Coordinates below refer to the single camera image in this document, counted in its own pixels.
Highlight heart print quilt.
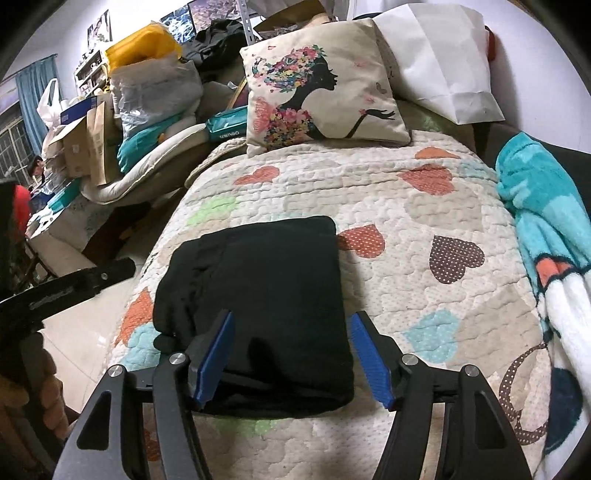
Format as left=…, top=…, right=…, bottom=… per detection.
left=106, top=130, right=555, bottom=480

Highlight blue curtain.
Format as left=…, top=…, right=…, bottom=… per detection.
left=15, top=54, right=58, bottom=158

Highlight cardboard boxes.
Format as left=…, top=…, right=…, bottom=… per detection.
left=87, top=99, right=122, bottom=185

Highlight blue patterned wall poster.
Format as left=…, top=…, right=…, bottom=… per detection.
left=159, top=4, right=195, bottom=44

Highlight floral silhouette printed cushion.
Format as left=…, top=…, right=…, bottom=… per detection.
left=240, top=18, right=411, bottom=158

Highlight dark sofa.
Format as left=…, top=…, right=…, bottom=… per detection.
left=475, top=120, right=591, bottom=208

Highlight white shelf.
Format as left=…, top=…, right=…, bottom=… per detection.
left=75, top=48, right=109, bottom=95

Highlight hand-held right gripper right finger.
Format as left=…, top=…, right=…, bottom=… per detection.
left=348, top=310, right=541, bottom=480

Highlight flat cardboard box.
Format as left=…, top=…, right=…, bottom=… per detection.
left=254, top=0, right=324, bottom=28

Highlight yellow bag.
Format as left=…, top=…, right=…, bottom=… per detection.
left=105, top=25, right=183, bottom=70

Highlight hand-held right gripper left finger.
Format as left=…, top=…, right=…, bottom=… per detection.
left=53, top=309, right=236, bottom=480

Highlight teal wipes packet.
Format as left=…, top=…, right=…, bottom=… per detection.
left=205, top=105, right=250, bottom=144

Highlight teal and white fleece blanket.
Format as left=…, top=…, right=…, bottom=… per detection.
left=496, top=131, right=591, bottom=480

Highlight purple patterned wall poster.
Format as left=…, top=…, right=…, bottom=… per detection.
left=189, top=0, right=241, bottom=33

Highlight small wall poster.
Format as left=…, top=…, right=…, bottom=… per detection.
left=88, top=9, right=114, bottom=47

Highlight white paper bag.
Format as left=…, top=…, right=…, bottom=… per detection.
left=372, top=4, right=506, bottom=126

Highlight barred window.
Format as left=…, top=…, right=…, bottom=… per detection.
left=0, top=99, right=35, bottom=185

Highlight clear plastic bag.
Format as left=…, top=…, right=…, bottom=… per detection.
left=110, top=60, right=204, bottom=139

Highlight person's left hand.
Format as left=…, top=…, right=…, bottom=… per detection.
left=21, top=331, right=71, bottom=442

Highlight white plastic bag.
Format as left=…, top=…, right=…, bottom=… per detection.
left=37, top=78, right=81, bottom=127

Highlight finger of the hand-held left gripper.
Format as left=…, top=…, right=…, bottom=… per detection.
left=69, top=257, right=137, bottom=305

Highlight black pants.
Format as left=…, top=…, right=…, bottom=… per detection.
left=153, top=215, right=355, bottom=420

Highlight beige duvet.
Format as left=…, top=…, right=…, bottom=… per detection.
left=81, top=124, right=213, bottom=204

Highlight open cardboard box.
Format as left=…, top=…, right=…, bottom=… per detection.
left=44, top=115, right=90, bottom=178

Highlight black garment pile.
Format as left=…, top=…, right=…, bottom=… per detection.
left=182, top=19, right=250, bottom=70

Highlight dark blue box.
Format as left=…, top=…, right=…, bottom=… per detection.
left=60, top=95, right=100, bottom=125

